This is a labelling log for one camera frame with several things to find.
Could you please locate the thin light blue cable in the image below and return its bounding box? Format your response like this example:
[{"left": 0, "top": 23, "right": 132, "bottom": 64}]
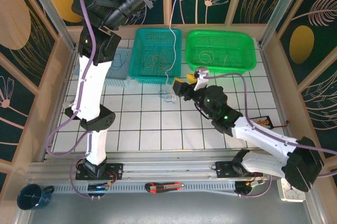
[{"left": 157, "top": 88, "right": 176, "bottom": 104}]

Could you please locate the thin yellow cable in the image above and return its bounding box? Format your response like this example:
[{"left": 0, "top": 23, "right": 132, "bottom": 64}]
[{"left": 143, "top": 53, "right": 171, "bottom": 71}]

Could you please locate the teal plastic basket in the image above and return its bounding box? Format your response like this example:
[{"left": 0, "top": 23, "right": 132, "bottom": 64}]
[{"left": 128, "top": 27, "right": 183, "bottom": 85}]

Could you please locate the green plastic basket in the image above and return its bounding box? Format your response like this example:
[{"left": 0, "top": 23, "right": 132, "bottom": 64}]
[{"left": 185, "top": 30, "right": 257, "bottom": 75}]

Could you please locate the black tray with orange parts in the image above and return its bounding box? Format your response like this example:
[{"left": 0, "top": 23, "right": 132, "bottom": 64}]
[{"left": 250, "top": 115, "right": 272, "bottom": 130}]

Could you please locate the light blue plastic basket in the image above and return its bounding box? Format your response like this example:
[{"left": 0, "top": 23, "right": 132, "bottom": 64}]
[{"left": 73, "top": 47, "right": 132, "bottom": 88}]

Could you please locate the small circuit board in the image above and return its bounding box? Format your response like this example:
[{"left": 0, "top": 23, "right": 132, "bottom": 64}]
[
  {"left": 246, "top": 180, "right": 267, "bottom": 188},
  {"left": 87, "top": 183, "right": 111, "bottom": 192}
]

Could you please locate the orange black utility knife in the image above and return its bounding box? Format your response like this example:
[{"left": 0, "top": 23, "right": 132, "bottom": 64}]
[{"left": 144, "top": 181, "right": 185, "bottom": 194}]

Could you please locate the white square clock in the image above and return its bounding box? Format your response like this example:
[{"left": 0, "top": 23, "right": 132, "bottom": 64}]
[{"left": 280, "top": 178, "right": 306, "bottom": 203}]

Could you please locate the dark blue mug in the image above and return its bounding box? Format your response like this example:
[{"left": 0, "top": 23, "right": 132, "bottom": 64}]
[{"left": 17, "top": 183, "right": 55, "bottom": 211}]

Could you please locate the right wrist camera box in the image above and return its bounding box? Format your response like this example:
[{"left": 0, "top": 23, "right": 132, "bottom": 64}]
[{"left": 194, "top": 66, "right": 211, "bottom": 92}]

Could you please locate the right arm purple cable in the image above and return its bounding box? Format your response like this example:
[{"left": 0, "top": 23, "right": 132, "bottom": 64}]
[{"left": 207, "top": 72, "right": 337, "bottom": 198}]

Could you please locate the aluminium frame post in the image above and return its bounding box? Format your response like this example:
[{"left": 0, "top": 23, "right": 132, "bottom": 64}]
[
  {"left": 21, "top": 0, "right": 77, "bottom": 51},
  {"left": 257, "top": 0, "right": 301, "bottom": 48}
]

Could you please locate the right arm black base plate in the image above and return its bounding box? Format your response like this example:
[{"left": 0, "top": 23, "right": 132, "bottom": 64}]
[{"left": 215, "top": 161, "right": 264, "bottom": 180}]

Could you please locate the thin red wire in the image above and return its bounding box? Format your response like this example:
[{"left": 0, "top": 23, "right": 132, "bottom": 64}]
[{"left": 273, "top": 120, "right": 290, "bottom": 129}]

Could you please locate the aluminium mounting rail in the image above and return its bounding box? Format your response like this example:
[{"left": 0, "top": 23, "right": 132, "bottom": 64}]
[{"left": 26, "top": 151, "right": 310, "bottom": 182}]

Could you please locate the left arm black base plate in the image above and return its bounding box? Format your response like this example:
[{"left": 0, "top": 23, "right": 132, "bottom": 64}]
[{"left": 75, "top": 163, "right": 124, "bottom": 181}]

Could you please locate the grey slotted cable duct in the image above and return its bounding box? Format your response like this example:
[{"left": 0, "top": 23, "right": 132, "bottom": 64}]
[{"left": 52, "top": 181, "right": 237, "bottom": 194}]

